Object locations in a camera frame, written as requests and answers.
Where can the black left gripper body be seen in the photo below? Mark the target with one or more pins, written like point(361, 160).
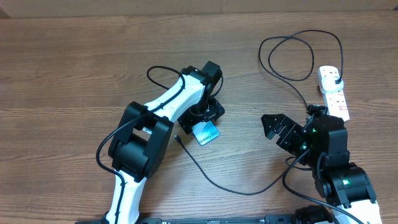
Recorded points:
point(206, 111)

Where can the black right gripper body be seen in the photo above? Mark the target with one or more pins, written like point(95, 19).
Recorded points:
point(293, 141)

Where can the Samsung Galaxy smartphone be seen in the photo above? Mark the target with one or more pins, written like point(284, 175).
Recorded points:
point(205, 132)

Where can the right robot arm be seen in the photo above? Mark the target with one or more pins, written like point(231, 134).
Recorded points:
point(322, 144)

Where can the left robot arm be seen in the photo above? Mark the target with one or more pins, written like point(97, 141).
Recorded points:
point(138, 145)

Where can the white charger plug adapter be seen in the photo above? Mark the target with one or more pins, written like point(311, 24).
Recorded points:
point(330, 85)

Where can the white power strip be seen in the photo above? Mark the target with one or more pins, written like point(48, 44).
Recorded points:
point(335, 102)

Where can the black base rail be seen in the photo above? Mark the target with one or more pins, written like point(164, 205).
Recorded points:
point(268, 219)

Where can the cardboard wall panel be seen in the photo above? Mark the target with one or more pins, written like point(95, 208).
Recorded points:
point(12, 9)

